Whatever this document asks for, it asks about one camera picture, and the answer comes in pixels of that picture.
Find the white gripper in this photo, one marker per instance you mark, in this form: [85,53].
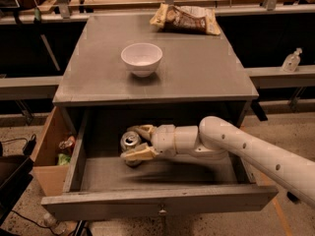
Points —
[163,139]

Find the green silver 7up can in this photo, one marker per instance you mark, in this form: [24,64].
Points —
[130,140]

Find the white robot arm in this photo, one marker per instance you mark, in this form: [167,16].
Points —
[214,136]

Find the grey open top drawer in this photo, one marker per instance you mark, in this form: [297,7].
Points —
[99,185]

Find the metal drawer knob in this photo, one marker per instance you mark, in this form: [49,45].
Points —
[162,211]

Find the grey cabinet counter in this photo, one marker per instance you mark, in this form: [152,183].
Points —
[193,68]

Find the red snack packet in box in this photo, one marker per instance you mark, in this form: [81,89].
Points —
[68,145]

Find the white bowl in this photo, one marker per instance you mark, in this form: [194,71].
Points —
[141,59]

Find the green packet in box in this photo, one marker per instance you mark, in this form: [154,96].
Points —
[63,159]

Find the cardboard box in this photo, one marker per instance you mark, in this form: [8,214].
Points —
[49,174]

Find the black power adapter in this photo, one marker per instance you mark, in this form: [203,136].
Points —
[28,148]

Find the plastic bottle on floor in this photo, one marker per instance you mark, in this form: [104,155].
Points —
[56,226]

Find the brown chip bag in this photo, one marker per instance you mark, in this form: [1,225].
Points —
[189,18]

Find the black equipment at left edge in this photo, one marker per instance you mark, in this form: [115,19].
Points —
[14,178]

